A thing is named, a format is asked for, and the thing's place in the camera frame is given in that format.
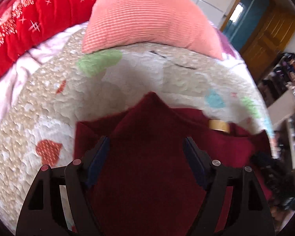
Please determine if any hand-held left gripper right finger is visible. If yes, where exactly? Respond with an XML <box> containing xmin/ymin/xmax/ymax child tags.
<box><xmin>183</xmin><ymin>136</ymin><xmax>276</xmax><ymax>236</ymax></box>

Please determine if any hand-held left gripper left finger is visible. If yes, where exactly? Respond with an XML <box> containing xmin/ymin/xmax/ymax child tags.
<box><xmin>15</xmin><ymin>136</ymin><xmax>111</xmax><ymax>236</ymax></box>

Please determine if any dark red sweater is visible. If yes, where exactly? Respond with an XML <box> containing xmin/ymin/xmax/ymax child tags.
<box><xmin>74</xmin><ymin>91</ymin><xmax>273</xmax><ymax>236</ymax></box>

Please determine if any white shelf unit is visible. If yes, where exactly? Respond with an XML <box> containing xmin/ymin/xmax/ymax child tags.
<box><xmin>267</xmin><ymin>81</ymin><xmax>295</xmax><ymax>158</ymax></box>

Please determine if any quilted patchwork bedspread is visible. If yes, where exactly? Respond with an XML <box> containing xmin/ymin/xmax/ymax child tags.
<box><xmin>0</xmin><ymin>27</ymin><xmax>273</xmax><ymax>229</ymax></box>

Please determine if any shoe rack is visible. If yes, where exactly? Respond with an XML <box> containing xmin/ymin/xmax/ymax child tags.
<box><xmin>257</xmin><ymin>53</ymin><xmax>295</xmax><ymax>106</ymax></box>

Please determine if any pale pink bed sheet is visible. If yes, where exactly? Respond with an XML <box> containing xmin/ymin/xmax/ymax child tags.
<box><xmin>0</xmin><ymin>21</ymin><xmax>89</xmax><ymax>140</ymax></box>

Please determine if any magenta fuzzy blanket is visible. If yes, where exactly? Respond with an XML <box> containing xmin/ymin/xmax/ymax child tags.
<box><xmin>218</xmin><ymin>29</ymin><xmax>244</xmax><ymax>59</ymax></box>

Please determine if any wooden panel door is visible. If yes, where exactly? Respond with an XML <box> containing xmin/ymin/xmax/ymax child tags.
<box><xmin>240</xmin><ymin>5</ymin><xmax>295</xmax><ymax>81</ymax></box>

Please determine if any pink ribbed pillow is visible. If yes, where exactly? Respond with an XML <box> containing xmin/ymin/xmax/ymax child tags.
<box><xmin>81</xmin><ymin>0</ymin><xmax>224</xmax><ymax>61</ymax></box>

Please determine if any teal curtain doorway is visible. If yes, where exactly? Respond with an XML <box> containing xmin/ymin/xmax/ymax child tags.
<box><xmin>222</xmin><ymin>0</ymin><xmax>269</xmax><ymax>52</ymax></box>

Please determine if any red embroidered quilt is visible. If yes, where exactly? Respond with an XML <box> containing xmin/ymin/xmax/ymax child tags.
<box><xmin>0</xmin><ymin>0</ymin><xmax>100</xmax><ymax>89</ymax></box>

